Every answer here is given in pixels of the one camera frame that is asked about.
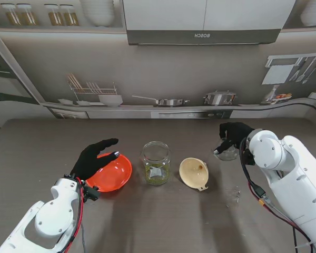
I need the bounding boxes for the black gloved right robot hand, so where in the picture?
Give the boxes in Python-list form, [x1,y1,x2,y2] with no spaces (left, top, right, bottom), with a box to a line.
[214,122,255,155]

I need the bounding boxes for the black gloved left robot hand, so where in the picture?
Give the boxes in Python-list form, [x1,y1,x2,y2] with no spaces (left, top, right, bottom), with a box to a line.
[70,138,121,181]

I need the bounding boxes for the clear glass jar lid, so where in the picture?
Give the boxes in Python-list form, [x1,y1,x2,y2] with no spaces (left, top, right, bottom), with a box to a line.
[213,137,239,161]

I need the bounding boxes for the orange plastic bowl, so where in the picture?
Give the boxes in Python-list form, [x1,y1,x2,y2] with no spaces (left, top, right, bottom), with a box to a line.
[85,152,133,192]

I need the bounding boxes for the beige plastic funnel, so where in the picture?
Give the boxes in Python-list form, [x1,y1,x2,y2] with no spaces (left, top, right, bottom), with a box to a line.
[179,157,210,192]

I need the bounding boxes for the green mung beans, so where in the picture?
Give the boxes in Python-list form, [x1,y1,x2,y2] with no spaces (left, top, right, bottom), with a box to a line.
[144,162,171,186]

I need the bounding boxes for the clear glass jar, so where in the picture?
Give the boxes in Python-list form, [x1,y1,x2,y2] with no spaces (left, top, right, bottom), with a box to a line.
[140,141,172,187]

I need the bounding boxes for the printed kitchen backdrop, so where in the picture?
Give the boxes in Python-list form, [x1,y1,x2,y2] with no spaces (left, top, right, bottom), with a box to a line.
[0,0,316,130]

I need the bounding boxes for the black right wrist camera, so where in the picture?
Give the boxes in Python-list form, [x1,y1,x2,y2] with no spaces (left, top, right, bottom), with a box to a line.
[243,149,256,167]

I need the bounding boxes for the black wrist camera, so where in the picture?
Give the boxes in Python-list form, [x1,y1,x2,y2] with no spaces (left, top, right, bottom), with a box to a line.
[83,185,101,203]
[243,149,256,167]

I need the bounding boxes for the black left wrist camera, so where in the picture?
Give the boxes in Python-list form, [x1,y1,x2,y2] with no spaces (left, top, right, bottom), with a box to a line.
[83,185,101,203]

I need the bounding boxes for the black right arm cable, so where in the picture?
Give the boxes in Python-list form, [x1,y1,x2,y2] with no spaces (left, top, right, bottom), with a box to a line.
[239,137,313,253]

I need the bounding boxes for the red left arm cable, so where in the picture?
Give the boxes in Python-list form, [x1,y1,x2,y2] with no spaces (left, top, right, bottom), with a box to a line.
[64,177,86,253]

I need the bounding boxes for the dark grey hanging cable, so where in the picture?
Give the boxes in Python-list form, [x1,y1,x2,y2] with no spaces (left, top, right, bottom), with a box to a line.
[81,223,87,253]

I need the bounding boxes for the white cable tie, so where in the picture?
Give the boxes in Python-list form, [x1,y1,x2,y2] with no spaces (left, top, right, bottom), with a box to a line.
[296,241,316,249]

